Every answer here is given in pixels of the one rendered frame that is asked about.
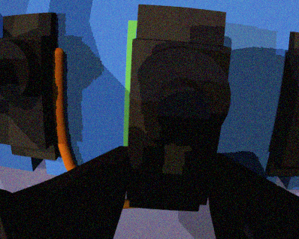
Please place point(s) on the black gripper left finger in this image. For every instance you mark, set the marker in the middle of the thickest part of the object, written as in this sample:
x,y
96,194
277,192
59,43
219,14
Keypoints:
x,y
82,203

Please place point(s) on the blue rectangular block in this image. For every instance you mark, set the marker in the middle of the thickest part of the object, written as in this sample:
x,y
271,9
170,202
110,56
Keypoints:
x,y
261,129

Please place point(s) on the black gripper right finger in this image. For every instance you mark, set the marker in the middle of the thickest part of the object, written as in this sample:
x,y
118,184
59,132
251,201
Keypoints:
x,y
245,205

